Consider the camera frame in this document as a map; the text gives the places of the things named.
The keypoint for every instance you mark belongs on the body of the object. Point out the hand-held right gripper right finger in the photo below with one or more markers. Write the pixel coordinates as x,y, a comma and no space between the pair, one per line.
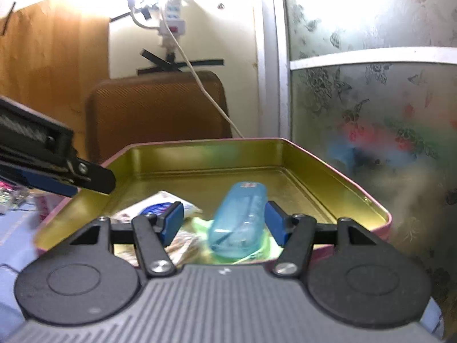
275,223

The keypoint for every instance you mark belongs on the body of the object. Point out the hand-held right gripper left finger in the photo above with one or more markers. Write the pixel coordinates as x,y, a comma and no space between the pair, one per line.
173,221

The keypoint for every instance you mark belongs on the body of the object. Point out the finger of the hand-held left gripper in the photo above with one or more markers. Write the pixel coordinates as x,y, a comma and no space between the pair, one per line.
96,178

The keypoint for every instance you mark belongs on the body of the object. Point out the blue translucent plastic case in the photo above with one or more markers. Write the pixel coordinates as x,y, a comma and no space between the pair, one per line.
235,218

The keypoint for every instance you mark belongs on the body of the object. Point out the pink and gold tin tray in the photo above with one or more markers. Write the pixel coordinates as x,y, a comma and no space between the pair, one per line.
214,157

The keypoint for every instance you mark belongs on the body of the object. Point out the white packet with blue print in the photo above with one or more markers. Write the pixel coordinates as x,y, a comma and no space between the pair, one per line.
157,203

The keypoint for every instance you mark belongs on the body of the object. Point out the beige patterned packet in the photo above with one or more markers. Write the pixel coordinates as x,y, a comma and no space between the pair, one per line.
184,246

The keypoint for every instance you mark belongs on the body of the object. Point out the light green packet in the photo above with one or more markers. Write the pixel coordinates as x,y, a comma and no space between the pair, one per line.
200,227

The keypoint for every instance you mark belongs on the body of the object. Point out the white and pink box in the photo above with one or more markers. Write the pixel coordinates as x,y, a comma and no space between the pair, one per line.
48,203

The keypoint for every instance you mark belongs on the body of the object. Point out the wooden panel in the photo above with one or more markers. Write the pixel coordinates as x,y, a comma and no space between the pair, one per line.
46,71

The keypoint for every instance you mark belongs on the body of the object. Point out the colourful small packets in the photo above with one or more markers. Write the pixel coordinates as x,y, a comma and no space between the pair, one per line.
12,196

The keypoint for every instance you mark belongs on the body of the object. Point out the brown mesh chair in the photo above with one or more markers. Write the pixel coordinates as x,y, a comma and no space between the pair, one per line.
153,114

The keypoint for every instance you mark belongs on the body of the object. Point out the blue tablecloth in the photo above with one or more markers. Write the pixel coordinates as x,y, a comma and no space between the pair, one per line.
18,237

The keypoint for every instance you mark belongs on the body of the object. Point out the black tape strips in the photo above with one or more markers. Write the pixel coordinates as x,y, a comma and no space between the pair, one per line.
167,63

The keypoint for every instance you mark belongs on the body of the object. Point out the floral frosted glass door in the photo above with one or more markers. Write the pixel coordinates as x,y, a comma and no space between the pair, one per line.
357,114

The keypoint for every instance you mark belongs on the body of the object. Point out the white power strip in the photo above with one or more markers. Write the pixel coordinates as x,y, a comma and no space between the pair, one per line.
173,14

